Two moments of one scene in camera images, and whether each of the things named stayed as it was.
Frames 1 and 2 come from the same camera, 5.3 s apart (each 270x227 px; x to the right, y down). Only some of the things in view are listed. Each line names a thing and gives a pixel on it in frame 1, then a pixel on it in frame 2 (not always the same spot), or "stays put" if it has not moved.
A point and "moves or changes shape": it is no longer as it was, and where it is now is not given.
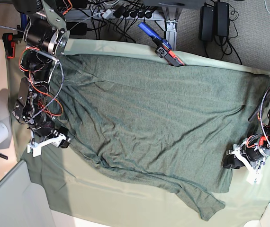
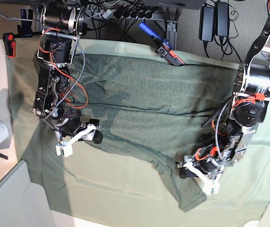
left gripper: [230, 161] to [185, 172]
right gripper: [41, 134] to [90, 131]
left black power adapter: [221, 18] stays put
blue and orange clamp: [164, 49] stays put
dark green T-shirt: [144, 128] moves or changes shape
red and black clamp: [9, 45] stays put
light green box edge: [15, 201] stays put
